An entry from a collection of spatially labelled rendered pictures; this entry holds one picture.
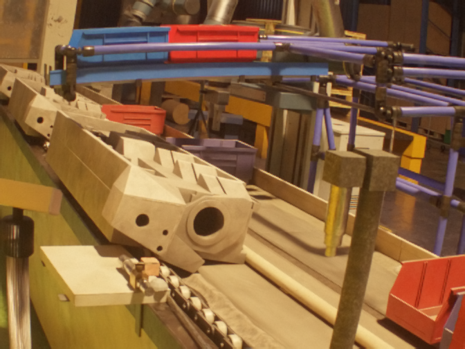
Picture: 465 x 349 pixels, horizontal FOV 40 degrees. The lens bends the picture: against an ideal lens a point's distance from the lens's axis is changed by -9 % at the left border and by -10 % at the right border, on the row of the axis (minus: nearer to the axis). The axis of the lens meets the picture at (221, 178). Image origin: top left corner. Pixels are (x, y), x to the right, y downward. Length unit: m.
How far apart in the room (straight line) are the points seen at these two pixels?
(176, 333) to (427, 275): 0.60
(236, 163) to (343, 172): 2.07
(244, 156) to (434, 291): 1.36
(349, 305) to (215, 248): 1.04
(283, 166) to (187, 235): 2.43
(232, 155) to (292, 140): 1.34
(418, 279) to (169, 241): 0.59
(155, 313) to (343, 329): 0.71
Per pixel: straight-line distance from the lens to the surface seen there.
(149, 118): 3.68
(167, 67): 2.10
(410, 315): 1.44
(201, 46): 2.10
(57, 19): 7.76
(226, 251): 1.76
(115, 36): 2.05
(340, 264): 1.90
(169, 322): 1.34
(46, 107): 3.06
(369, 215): 0.69
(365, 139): 3.91
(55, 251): 1.60
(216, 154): 2.68
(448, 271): 1.60
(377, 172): 0.68
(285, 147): 4.07
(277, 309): 1.52
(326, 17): 3.27
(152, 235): 1.58
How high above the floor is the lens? 1.32
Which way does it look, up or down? 12 degrees down
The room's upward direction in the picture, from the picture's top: 7 degrees clockwise
